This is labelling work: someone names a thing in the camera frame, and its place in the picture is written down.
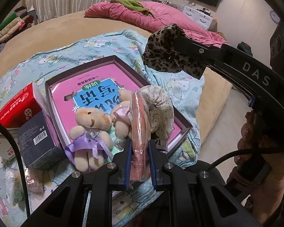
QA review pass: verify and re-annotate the black cable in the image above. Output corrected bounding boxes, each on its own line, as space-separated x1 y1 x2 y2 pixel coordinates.
0 115 32 218

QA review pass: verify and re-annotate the red white tissue box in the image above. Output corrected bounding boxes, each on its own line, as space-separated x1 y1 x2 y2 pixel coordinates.
0 82 49 160

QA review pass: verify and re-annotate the person's right hand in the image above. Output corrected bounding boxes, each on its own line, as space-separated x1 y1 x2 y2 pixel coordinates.
227 111 284 225

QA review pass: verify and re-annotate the round wall clock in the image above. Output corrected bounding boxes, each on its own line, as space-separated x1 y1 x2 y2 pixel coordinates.
270 10 281 24

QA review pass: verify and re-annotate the small green white packet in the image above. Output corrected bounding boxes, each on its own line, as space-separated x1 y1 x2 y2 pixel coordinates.
5 169 24 205

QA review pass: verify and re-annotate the pink quilted comforter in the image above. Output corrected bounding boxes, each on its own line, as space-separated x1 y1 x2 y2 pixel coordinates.
84 1 227 47

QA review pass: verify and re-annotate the floral beige cloth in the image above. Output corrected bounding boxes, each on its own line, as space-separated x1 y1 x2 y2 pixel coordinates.
139 85 174 147

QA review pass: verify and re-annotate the white drawer cabinet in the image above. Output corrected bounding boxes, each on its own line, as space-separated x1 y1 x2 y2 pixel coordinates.
180 5 218 32

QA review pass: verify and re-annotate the green garment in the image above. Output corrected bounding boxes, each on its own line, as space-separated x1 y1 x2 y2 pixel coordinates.
110 0 152 16

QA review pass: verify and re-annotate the tan bed blanket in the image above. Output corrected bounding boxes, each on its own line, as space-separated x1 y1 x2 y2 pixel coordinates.
0 11 232 142

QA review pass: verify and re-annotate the stack of folded clothes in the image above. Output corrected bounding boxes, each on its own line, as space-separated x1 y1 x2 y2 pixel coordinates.
0 6 36 45

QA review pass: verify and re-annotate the dark blue small box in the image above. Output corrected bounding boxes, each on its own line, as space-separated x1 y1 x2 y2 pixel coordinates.
17 111 66 170

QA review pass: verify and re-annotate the leopard print fabric scarf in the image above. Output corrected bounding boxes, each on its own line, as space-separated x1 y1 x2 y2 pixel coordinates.
142 24 206 79

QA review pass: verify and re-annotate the teddy bear purple dress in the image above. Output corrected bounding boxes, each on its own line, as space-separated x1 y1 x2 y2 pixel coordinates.
65 108 114 173

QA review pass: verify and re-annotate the dark bag on floor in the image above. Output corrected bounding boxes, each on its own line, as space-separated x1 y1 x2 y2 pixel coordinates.
237 42 253 57

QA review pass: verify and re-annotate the green round plush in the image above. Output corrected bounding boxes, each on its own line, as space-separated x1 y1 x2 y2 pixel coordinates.
24 168 43 193

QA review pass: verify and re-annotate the light blue cartoon sheet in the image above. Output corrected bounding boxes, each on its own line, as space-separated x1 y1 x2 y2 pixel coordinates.
0 30 205 226

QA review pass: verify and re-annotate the pink packaged cloth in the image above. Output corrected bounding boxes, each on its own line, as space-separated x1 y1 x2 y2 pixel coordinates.
130 90 151 181

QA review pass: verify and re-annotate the pink blue children's book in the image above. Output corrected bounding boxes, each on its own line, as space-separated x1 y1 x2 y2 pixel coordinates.
49 62 183 149

